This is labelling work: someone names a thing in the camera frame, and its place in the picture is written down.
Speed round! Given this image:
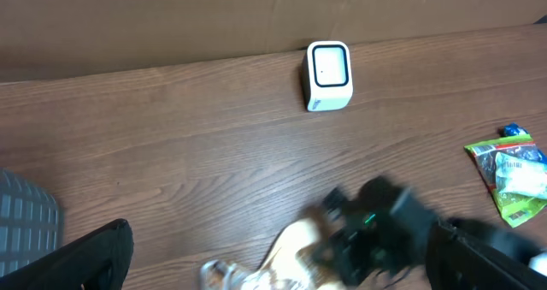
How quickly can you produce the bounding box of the blue snack packet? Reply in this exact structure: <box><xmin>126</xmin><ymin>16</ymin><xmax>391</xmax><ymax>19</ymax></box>
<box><xmin>500</xmin><ymin>123</ymin><xmax>546</xmax><ymax>164</ymax></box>

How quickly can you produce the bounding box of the beige nut snack bag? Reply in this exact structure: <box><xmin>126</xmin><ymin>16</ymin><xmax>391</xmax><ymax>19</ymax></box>
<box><xmin>199</xmin><ymin>206</ymin><xmax>346</xmax><ymax>290</ymax></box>

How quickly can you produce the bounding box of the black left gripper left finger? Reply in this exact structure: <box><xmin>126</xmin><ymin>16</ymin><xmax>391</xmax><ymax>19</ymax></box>
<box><xmin>1</xmin><ymin>218</ymin><xmax>134</xmax><ymax>290</ymax></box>

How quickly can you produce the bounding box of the green candy packet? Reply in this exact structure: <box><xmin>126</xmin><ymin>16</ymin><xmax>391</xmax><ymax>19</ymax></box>
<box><xmin>464</xmin><ymin>134</ymin><xmax>546</xmax><ymax>228</ymax></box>

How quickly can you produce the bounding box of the grey plastic basket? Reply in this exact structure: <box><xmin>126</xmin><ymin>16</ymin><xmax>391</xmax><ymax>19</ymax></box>
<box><xmin>0</xmin><ymin>168</ymin><xmax>64</xmax><ymax>276</ymax></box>

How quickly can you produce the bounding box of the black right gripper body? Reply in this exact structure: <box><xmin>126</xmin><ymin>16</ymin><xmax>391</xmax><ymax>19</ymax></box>
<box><xmin>312</xmin><ymin>222</ymin><xmax>410</xmax><ymax>287</ymax></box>

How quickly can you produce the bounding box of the teal snack packet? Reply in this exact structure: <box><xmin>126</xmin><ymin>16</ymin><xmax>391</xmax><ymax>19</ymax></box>
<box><xmin>495</xmin><ymin>152</ymin><xmax>546</xmax><ymax>199</ymax></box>

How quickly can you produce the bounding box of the white barcode scanner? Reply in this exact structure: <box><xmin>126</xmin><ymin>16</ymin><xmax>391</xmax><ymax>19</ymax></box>
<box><xmin>302</xmin><ymin>41</ymin><xmax>353</xmax><ymax>112</ymax></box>

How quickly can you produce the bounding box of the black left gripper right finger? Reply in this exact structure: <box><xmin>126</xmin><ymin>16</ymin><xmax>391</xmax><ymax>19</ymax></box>
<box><xmin>425</xmin><ymin>219</ymin><xmax>546</xmax><ymax>290</ymax></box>

